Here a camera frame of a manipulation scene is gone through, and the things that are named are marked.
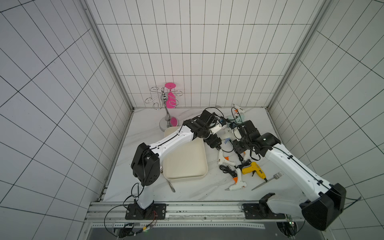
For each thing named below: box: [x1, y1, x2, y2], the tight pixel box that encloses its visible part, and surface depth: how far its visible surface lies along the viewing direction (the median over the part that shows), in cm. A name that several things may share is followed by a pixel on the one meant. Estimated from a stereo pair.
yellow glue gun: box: [242, 162, 268, 182], surface depth 87 cm
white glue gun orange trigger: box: [224, 168, 247, 191], surface depth 83 cm
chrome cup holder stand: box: [144, 86, 183, 132], surface depth 92 cm
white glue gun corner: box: [232, 103, 246, 118], surface depth 120 cm
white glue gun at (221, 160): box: [217, 149, 236, 166], surface depth 91 cm
